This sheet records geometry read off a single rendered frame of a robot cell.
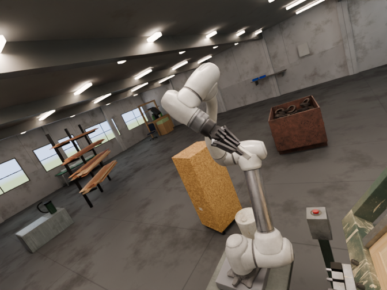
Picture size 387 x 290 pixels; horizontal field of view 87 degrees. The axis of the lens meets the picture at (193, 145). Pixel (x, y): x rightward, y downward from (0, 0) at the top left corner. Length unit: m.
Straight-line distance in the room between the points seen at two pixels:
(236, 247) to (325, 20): 10.31
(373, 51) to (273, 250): 10.27
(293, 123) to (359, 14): 7.23
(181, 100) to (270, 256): 1.00
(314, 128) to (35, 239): 6.51
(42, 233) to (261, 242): 5.63
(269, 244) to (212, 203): 1.56
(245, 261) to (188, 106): 0.98
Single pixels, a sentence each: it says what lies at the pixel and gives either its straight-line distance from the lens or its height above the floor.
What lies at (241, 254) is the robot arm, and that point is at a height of 1.02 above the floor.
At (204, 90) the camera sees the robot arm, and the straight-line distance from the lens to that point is 0.88.
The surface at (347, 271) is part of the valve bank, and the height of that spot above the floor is 0.74.
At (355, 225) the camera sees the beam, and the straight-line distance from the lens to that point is 1.63.
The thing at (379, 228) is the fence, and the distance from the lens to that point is 1.46.
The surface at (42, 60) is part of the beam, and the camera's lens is 2.96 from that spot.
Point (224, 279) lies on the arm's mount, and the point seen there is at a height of 0.81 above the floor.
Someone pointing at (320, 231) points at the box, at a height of 0.83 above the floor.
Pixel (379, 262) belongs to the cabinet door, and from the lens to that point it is 1.43.
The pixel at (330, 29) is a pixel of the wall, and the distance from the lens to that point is 10.99.
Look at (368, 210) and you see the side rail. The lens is 1.67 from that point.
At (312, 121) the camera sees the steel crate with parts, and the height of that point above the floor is 0.60.
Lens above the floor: 2.00
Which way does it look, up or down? 15 degrees down
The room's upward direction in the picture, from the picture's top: 23 degrees counter-clockwise
